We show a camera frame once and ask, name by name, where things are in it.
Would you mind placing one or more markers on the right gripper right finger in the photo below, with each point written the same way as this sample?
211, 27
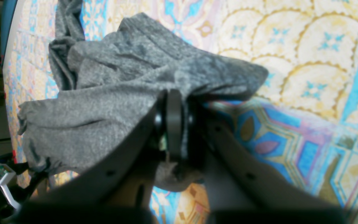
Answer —
241, 189

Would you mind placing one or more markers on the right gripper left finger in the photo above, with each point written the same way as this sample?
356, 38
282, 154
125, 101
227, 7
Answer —
117, 190

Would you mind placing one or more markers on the patterned tablecloth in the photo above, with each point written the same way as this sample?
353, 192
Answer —
303, 121

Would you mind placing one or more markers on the grey t-shirt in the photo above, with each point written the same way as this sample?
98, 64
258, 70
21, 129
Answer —
107, 86

